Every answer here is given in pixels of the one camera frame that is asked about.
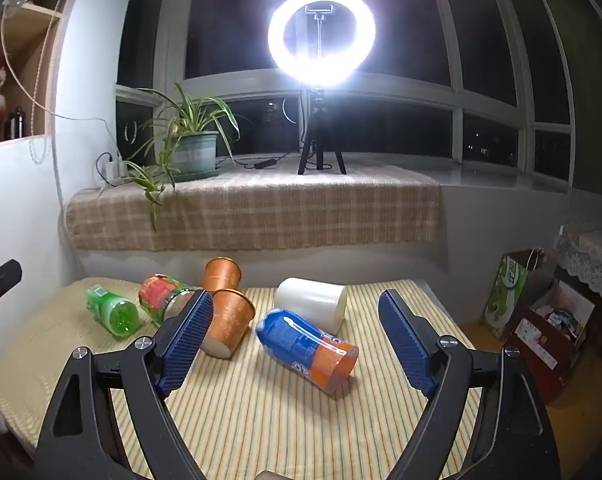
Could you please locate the potted spider plant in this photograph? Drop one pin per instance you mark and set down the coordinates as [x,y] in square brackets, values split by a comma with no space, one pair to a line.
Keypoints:
[196,152]

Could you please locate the white cup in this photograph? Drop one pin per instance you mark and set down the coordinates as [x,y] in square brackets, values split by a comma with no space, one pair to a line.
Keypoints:
[306,300]

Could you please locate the black tripod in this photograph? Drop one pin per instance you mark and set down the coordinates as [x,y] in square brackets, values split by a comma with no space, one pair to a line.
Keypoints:
[317,135]

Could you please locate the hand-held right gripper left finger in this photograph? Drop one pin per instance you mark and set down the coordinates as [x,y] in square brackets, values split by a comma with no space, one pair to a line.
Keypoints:
[186,345]

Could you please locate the wooden shelf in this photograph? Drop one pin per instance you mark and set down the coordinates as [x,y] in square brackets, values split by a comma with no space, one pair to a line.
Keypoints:
[36,60]

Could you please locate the green paper bag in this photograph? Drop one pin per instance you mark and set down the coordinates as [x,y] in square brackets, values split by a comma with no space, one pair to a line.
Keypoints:
[508,290]

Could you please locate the red and green cup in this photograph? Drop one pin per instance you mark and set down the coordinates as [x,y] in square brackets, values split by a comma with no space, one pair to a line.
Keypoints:
[158,295]

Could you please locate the white power adapter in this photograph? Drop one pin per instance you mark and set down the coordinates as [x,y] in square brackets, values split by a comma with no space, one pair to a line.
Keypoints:
[114,169]

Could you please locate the blue and orange cup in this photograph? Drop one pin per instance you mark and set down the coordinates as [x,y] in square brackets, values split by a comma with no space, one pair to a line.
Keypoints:
[301,340]

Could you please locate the red cardboard box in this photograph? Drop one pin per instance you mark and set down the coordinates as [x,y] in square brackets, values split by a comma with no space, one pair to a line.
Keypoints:
[546,345]

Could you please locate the striped tablecloth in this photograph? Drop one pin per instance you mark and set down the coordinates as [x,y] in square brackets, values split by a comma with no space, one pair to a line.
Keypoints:
[261,420]

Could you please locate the orange paper cup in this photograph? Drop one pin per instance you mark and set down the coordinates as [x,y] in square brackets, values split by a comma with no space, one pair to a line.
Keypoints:
[229,320]
[221,275]

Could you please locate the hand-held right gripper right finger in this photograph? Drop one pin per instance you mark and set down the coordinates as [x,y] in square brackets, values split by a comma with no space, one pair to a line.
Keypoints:
[406,345]

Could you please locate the dark bottle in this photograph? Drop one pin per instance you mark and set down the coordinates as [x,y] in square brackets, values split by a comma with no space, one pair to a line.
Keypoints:
[15,122]

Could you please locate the white window frame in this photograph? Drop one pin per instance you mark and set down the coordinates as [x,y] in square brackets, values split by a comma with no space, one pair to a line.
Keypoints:
[431,90]

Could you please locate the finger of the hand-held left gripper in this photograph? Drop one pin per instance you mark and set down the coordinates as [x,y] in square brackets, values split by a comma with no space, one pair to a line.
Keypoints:
[3,277]

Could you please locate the plaid windowsill cloth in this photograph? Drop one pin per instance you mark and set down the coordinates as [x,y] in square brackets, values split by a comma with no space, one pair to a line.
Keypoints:
[281,210]

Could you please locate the white lace cloth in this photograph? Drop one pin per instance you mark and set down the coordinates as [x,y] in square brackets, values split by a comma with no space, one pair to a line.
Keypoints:
[593,255]

